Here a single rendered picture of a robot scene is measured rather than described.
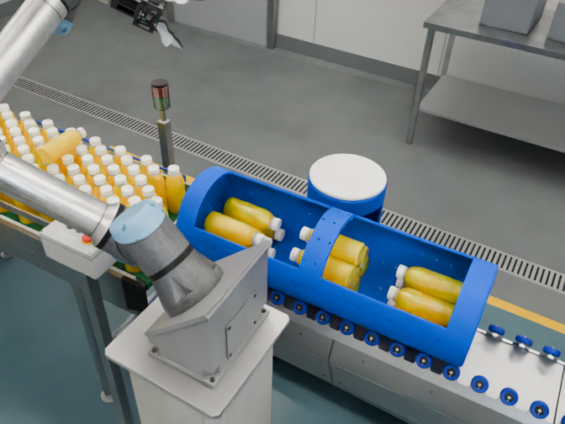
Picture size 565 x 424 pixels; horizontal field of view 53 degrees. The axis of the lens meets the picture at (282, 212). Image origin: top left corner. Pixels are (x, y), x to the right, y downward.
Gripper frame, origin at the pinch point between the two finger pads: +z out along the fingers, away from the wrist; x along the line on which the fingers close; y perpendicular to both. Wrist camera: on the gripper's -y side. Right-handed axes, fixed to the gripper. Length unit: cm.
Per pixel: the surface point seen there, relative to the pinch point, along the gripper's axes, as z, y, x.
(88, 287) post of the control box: 2, 27, -84
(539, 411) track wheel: 108, 71, -17
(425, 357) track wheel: 85, 56, -30
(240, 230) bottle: 34, 23, -41
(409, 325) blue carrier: 73, 55, -20
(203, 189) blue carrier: 20.3, 14.6, -39.1
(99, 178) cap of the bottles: -6, -7, -71
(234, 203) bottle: 33, 9, -45
